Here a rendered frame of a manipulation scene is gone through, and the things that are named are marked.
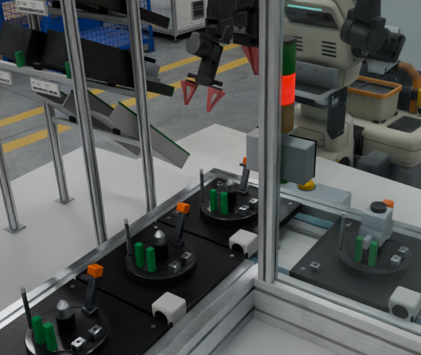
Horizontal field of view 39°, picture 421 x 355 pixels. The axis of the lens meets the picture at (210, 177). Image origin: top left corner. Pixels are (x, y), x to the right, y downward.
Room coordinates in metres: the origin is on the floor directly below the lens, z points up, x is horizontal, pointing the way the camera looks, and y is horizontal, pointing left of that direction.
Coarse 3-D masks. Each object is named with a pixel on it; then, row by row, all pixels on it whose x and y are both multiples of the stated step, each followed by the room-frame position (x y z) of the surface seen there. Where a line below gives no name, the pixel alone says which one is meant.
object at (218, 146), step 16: (208, 128) 1.89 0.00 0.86; (224, 128) 1.89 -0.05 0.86; (192, 144) 1.76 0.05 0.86; (208, 144) 1.76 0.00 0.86; (224, 144) 1.75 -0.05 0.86; (240, 144) 1.75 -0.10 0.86; (160, 160) 1.65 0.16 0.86; (192, 160) 1.65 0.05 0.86; (208, 160) 1.64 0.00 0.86; (224, 160) 1.64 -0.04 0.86; (240, 160) 1.63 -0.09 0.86; (192, 176) 1.54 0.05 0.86; (256, 176) 1.52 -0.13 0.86
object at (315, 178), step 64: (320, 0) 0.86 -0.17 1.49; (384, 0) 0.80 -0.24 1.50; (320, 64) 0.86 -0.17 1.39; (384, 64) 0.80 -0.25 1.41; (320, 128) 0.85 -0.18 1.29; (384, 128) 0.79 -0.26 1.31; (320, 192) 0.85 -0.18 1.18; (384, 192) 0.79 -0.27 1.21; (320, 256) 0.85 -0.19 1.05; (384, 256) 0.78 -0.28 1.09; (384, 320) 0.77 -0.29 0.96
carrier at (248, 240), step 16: (208, 192) 1.24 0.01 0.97; (224, 192) 1.11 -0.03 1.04; (240, 192) 1.18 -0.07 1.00; (256, 192) 1.23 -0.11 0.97; (176, 208) 1.17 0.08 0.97; (192, 208) 1.16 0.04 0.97; (208, 208) 1.13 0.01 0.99; (224, 208) 1.10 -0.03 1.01; (240, 208) 1.10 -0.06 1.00; (256, 208) 1.12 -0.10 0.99; (192, 224) 1.10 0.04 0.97; (208, 224) 1.09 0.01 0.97; (224, 224) 1.08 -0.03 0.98; (240, 224) 1.08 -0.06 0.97; (256, 224) 1.09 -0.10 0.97; (208, 240) 1.04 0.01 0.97; (224, 240) 1.03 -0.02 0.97; (240, 240) 1.00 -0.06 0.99; (256, 240) 1.01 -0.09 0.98
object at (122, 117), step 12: (96, 96) 1.32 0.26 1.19; (96, 108) 1.32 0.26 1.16; (108, 108) 1.35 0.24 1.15; (120, 108) 1.22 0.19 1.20; (108, 120) 1.23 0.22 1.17; (120, 120) 1.22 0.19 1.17; (132, 120) 1.24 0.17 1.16; (120, 132) 1.32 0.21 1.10; (132, 132) 1.24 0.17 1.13; (156, 132) 1.28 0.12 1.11; (156, 144) 1.28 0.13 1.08; (168, 144) 1.31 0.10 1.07; (156, 156) 1.38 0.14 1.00; (168, 156) 1.30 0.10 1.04; (180, 156) 1.33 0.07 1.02
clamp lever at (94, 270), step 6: (96, 264) 0.82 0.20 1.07; (90, 270) 0.81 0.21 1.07; (96, 270) 0.81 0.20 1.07; (102, 270) 0.81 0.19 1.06; (84, 276) 0.79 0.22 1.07; (90, 276) 0.80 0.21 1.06; (96, 276) 0.80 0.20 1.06; (90, 282) 0.80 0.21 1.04; (96, 282) 0.81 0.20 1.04; (90, 288) 0.80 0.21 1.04; (96, 288) 0.80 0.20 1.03; (90, 294) 0.80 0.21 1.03; (90, 300) 0.79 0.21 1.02; (84, 306) 0.79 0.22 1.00; (90, 306) 0.79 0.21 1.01
